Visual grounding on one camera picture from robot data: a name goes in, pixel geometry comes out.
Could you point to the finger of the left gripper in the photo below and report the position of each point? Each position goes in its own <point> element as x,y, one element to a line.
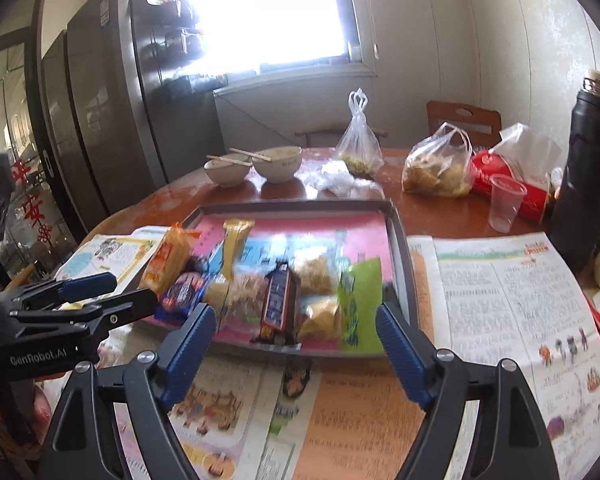
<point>93,320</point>
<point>52,294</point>

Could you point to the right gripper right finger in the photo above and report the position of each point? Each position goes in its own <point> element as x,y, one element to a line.
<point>509,441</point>

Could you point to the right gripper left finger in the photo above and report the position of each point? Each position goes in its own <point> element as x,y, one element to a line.
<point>83,441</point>

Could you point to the blue Oreo cookie packet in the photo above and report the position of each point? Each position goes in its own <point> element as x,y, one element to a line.
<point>181,297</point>

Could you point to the clear pastry packet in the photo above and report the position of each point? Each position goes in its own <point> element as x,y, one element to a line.
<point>237,303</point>
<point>318,275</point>

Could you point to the yellow snack packet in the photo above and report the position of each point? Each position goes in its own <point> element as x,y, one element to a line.
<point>236,232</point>

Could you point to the brown Snickers bar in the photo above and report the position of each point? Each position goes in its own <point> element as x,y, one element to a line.
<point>278,316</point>

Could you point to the green milk candy packet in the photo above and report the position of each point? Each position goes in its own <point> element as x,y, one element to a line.
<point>359,296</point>

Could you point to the clear yellow cake packet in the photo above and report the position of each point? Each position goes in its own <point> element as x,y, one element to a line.
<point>320,318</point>

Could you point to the person's left hand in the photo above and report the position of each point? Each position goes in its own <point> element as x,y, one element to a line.
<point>25,416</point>

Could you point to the orange bread snack packet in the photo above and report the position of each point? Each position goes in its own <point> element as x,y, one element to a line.
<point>167,263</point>

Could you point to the right student newspaper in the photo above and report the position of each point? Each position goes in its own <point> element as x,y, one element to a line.
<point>514,297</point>

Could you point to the student newspaper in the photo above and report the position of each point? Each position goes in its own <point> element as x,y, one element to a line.
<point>342,417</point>
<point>514,297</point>

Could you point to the left student newspaper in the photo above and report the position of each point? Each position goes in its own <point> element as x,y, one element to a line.
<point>342,417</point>

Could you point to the left white bowl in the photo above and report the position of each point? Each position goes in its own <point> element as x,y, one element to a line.
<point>225,175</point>

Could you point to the white bowl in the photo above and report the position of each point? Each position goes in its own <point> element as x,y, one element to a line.
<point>278,165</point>
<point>225,175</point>

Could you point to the grey refrigerator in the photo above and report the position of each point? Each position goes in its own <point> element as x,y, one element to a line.
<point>129,105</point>

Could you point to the dark grey shallow box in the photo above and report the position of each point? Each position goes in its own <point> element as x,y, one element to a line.
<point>300,279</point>

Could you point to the wooden chopstick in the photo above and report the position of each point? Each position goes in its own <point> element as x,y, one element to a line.
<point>230,160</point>
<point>253,155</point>

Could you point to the pink children's book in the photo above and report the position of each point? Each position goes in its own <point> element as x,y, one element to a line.
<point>305,259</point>

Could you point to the black thermos bottle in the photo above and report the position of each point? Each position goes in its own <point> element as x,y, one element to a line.
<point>574,227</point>

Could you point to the right white bowl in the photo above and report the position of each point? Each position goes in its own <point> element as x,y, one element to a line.
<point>278,165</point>

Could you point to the clear plastic cup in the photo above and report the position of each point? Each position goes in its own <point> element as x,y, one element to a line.
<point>507,195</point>

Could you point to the crumpled clear plastic bag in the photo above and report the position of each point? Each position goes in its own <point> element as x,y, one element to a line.
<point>332,179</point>

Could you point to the wooden chair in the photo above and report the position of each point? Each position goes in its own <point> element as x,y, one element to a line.
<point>335,129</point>
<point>483,126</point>

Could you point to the red tissue pack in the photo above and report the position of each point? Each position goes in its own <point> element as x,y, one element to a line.
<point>526,156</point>

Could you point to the plastic bag of pastries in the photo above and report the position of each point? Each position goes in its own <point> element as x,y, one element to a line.
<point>440,165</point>

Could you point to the tied clear plastic bag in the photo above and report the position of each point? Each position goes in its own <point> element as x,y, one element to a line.
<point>358,147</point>

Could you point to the wooden chair back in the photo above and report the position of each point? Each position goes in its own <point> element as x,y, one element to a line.
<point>483,126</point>

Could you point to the window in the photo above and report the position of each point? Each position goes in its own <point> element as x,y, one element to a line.
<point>243,43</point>

